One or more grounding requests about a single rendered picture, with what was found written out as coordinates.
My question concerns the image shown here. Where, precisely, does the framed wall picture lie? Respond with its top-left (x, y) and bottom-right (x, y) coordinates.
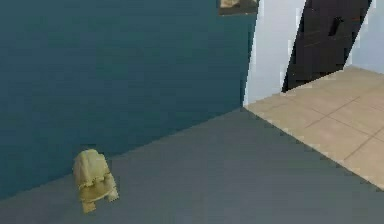
top-left (218, 0), bottom-right (260, 17)

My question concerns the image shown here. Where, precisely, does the yellow crumpled cloth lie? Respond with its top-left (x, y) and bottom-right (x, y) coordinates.
top-left (72, 148), bottom-right (120, 214)

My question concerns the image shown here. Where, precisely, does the dark brown room door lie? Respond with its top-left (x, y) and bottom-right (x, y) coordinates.
top-left (281, 0), bottom-right (373, 93)

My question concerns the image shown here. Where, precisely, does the black door handle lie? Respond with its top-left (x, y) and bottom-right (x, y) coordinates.
top-left (328, 16), bottom-right (344, 37)

